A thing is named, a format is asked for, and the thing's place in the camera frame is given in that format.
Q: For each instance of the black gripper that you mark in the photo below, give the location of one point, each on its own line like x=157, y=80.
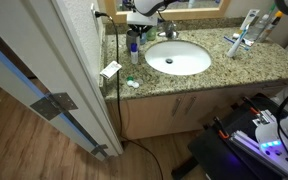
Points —
x=144, y=28

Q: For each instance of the white oval sink basin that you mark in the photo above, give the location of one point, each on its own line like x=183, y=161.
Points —
x=177, y=58

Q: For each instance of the blue soap pump bottle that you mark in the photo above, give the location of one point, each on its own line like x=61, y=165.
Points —
x=143, y=39

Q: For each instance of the green soap pump bottle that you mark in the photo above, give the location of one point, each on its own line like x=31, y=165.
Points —
x=152, y=33

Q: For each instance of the small white bottle blue cap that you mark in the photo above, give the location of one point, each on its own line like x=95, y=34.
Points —
x=134, y=56

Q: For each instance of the chrome faucet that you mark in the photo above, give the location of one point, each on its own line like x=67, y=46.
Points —
x=170, y=30

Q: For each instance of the small white carton box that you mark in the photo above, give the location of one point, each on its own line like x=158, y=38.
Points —
x=110, y=70

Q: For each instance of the wood framed mirror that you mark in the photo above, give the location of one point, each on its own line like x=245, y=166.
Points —
x=190, y=15

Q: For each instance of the white green contact lens case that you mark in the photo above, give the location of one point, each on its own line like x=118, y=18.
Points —
x=132, y=83

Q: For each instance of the light wood vanity cabinet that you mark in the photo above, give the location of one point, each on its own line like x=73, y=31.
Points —
x=150, y=115

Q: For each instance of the blue white manual toothbrush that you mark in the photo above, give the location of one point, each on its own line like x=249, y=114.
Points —
x=230, y=40

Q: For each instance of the white electric toothbrush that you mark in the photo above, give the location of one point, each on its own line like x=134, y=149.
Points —
x=235, y=45

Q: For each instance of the white toothpaste tube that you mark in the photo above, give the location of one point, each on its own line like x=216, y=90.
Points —
x=248, y=41

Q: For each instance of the toothbrush head package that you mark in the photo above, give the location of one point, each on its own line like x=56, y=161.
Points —
x=249, y=18

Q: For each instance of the white door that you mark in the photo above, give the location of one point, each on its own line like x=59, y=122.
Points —
x=34, y=66

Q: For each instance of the large grey door hinge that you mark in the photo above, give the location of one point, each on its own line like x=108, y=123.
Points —
x=54, y=105

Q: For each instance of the small grey door hinge plate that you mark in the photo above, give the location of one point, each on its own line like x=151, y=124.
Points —
x=99, y=150

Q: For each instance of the black orange clamp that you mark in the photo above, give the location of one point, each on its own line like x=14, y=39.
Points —
x=221, y=132
x=252, y=108

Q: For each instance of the clear bottle yellow cap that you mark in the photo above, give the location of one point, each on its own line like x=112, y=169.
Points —
x=271, y=26

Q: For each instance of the black robot cart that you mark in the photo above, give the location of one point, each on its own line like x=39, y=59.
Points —
x=217, y=156

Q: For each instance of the grey wrist camera bar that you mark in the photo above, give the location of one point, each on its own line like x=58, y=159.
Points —
x=142, y=20

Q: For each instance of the white wall outlet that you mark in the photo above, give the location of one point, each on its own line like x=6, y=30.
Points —
x=93, y=16

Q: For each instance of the silver aluminium rail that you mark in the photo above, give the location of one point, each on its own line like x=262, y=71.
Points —
x=247, y=143

